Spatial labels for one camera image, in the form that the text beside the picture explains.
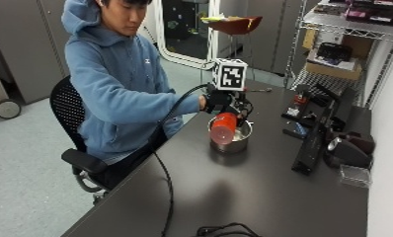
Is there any cardboard box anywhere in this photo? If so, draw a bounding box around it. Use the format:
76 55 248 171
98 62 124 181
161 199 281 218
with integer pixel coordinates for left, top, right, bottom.
304 48 364 82

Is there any black glove cable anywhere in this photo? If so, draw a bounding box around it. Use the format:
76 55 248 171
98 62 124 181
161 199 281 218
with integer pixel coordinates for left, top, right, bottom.
148 83 212 237

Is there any clear plastic box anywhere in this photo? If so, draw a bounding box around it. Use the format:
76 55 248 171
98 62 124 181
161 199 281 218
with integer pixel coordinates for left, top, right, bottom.
340 163 373 189

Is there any black bag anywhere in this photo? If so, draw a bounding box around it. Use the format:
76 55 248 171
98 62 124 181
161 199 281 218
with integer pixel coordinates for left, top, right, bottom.
316 41 353 63

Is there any black desk stand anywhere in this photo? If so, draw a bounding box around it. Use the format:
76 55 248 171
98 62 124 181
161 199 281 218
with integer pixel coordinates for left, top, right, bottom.
281 83 338 139

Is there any wire metal shelf rack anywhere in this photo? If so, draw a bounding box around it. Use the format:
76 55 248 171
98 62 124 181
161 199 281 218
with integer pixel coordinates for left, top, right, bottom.
284 0 393 108

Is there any black keyboard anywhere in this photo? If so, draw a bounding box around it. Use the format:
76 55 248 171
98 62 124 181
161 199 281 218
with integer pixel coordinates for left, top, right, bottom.
290 98 338 176

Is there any the person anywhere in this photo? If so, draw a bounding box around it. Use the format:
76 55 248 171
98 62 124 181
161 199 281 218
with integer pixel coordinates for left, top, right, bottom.
60 0 208 192

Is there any white marker cube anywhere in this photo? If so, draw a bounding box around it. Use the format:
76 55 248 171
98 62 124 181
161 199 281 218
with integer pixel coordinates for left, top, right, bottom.
212 57 249 92

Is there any black cable loop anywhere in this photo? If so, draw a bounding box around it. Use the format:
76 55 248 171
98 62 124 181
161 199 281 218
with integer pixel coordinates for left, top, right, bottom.
194 222 264 237

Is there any red plastic cup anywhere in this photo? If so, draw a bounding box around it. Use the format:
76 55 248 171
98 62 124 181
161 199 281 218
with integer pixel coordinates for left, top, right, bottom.
209 112 240 146

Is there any grey cabinet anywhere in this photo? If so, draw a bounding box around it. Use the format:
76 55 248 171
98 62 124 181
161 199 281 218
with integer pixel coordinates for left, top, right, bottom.
0 0 72 105

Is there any black mesh office chair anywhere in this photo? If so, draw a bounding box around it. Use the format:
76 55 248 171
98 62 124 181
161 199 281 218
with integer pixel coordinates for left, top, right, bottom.
49 75 112 203

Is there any steel pot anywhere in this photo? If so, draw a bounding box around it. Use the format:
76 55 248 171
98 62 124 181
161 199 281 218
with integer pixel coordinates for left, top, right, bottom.
208 117 254 154

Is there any black computer speaker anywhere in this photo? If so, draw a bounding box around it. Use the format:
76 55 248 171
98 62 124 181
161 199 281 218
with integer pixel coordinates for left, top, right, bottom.
325 131 377 169

